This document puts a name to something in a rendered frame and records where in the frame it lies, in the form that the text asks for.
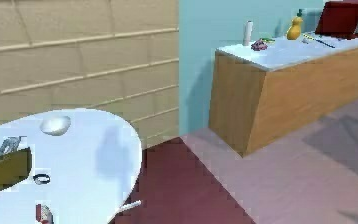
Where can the white bowl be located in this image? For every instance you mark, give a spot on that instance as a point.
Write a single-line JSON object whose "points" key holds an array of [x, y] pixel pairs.
{"points": [[55, 125]]}

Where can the purple grape bunch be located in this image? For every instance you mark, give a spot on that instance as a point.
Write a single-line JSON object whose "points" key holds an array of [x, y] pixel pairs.
{"points": [[259, 45]]}

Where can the yellow gourd-shaped bottle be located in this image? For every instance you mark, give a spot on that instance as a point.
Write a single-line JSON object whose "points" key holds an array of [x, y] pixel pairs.
{"points": [[294, 29]]}

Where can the dark red microwave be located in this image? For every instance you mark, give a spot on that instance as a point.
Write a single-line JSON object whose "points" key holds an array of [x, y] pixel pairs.
{"points": [[343, 18]]}

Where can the wooden counter with white top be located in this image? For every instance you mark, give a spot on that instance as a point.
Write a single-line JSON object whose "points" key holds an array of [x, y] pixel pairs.
{"points": [[287, 93]]}

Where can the white round table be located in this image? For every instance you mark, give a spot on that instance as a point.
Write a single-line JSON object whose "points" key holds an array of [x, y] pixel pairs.
{"points": [[87, 173]]}

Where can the olive green box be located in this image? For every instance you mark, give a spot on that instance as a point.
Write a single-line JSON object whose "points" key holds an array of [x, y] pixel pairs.
{"points": [[7, 170]]}

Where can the red and white small object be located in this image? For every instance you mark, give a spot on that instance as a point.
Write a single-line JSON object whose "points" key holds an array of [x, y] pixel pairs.
{"points": [[43, 214]]}

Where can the grey metal utensil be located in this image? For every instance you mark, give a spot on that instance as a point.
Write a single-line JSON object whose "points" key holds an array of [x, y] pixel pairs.
{"points": [[7, 145]]}

